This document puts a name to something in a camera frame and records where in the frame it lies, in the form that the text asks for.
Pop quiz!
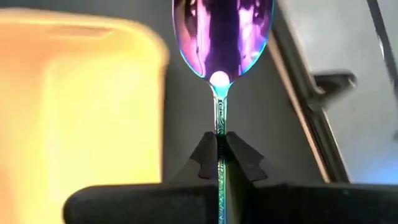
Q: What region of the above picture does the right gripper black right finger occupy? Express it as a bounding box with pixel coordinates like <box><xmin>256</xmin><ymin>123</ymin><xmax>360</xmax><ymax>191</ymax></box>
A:
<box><xmin>225</xmin><ymin>131</ymin><xmax>398</xmax><ymax>224</ymax></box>

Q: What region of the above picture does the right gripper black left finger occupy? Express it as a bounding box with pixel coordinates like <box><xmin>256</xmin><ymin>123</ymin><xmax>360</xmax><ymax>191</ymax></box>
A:
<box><xmin>63</xmin><ymin>131</ymin><xmax>219</xmax><ymax>224</ymax></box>

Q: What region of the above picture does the iridescent rainbow spoon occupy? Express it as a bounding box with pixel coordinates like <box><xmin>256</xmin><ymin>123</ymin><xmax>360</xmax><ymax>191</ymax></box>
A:
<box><xmin>172</xmin><ymin>0</ymin><xmax>275</xmax><ymax>224</ymax></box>

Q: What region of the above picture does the yellow plastic bin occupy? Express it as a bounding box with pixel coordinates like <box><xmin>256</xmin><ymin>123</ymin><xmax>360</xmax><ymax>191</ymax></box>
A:
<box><xmin>0</xmin><ymin>7</ymin><xmax>170</xmax><ymax>224</ymax></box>

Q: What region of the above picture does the thin black pole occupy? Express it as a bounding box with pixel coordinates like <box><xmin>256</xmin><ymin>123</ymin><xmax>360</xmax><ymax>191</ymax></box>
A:
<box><xmin>366</xmin><ymin>0</ymin><xmax>398</xmax><ymax>91</ymax></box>

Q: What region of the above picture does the black metal bracket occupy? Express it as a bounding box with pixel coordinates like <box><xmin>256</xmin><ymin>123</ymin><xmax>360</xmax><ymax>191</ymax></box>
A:
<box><xmin>312</xmin><ymin>70</ymin><xmax>358</xmax><ymax>108</ymax></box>

